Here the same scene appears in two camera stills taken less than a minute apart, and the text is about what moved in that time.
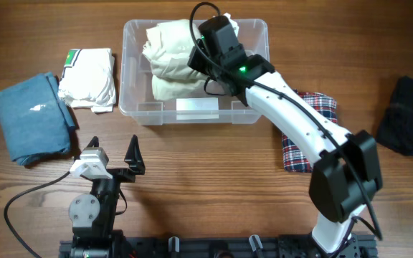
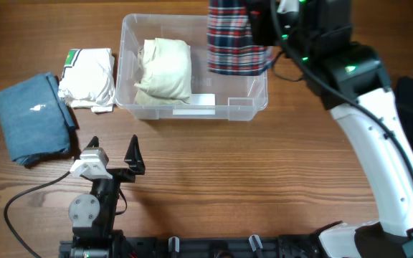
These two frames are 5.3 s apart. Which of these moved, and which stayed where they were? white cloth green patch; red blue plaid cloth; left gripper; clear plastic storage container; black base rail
Moved: red blue plaid cloth; clear plastic storage container
Stayed: left gripper; white cloth green patch; black base rail
